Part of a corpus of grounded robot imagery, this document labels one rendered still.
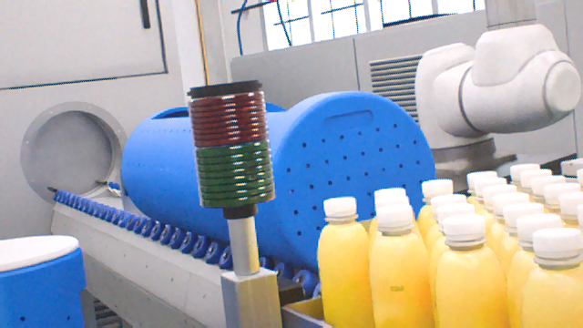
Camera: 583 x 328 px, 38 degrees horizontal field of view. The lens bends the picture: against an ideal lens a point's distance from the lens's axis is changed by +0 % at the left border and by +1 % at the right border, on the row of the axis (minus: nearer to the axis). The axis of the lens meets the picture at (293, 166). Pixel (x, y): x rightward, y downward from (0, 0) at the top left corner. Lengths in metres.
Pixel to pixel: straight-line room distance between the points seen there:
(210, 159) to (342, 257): 0.38
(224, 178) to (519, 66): 1.11
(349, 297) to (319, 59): 2.88
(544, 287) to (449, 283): 0.13
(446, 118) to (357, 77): 1.82
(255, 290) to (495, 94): 1.12
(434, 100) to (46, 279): 0.92
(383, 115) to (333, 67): 2.50
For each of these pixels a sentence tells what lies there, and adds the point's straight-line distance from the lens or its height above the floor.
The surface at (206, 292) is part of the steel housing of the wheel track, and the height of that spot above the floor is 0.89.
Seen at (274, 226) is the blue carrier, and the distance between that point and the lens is 1.23.
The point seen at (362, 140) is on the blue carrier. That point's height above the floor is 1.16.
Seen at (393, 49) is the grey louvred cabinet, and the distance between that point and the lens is 3.46.
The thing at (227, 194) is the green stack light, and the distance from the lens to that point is 0.68.
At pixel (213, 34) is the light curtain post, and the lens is 2.69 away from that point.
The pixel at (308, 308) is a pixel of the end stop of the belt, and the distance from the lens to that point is 1.10.
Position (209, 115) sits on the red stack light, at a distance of 0.68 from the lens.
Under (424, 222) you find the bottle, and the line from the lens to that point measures 1.11.
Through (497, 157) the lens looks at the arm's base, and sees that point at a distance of 1.93.
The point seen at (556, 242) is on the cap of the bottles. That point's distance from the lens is 0.73.
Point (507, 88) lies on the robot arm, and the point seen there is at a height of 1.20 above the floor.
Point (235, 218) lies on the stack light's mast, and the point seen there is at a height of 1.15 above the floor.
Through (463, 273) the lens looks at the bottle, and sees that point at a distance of 0.82.
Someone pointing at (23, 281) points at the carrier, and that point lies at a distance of 1.37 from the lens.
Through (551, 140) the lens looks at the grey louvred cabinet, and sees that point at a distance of 2.95.
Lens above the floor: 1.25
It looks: 5 degrees down
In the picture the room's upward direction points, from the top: 7 degrees counter-clockwise
